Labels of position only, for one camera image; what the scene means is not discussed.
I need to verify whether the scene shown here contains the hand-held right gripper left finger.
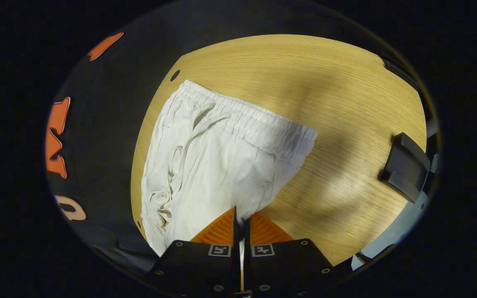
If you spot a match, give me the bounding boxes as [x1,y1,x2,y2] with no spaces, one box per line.
[145,207,241,298]

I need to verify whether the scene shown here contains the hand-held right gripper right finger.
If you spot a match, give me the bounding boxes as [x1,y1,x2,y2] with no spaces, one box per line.
[243,211,334,298]

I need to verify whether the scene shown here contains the white jeans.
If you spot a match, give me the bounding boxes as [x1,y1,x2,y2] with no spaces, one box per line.
[140,79,318,257]

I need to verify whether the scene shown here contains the black backdrop cloth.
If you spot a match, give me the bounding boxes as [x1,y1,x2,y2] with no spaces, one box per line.
[45,2,421,278]

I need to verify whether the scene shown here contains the black plastic bracket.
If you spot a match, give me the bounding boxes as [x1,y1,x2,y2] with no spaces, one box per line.
[378,132,431,203]

